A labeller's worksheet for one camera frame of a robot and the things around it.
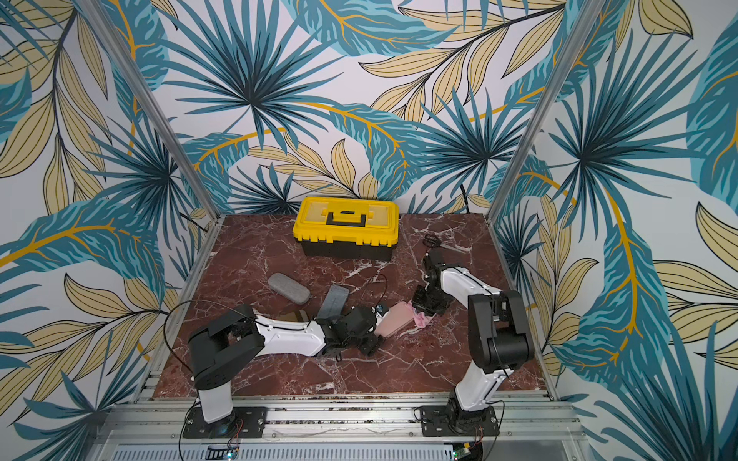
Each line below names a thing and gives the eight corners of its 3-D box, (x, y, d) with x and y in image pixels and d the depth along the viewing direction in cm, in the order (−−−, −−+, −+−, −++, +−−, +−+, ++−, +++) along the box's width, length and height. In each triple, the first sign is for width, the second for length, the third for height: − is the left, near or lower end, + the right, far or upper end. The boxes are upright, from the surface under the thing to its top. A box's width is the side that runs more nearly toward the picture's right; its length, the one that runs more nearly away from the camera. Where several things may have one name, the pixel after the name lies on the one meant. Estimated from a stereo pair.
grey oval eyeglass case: (267, 288, 101) (264, 282, 98) (278, 276, 104) (275, 270, 101) (303, 307, 96) (301, 302, 93) (313, 294, 99) (311, 289, 96)
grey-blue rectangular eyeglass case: (319, 318, 94) (318, 314, 91) (331, 288, 101) (330, 283, 98) (339, 324, 93) (338, 319, 90) (350, 293, 100) (350, 288, 97)
